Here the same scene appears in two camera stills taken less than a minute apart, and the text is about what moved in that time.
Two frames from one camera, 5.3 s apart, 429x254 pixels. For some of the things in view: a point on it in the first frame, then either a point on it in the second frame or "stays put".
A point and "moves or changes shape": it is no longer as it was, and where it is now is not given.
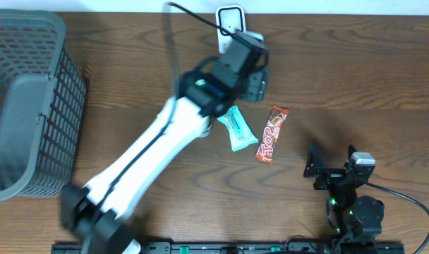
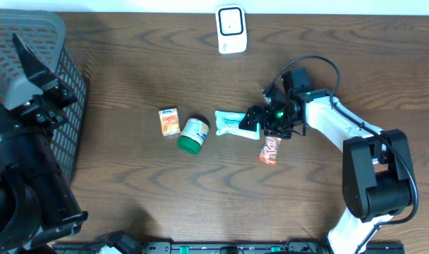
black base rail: [240, 248] stays put
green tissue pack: [240, 132] moves or changes shape
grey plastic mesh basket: [37, 100] stays put
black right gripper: [330, 175] → [253, 111]
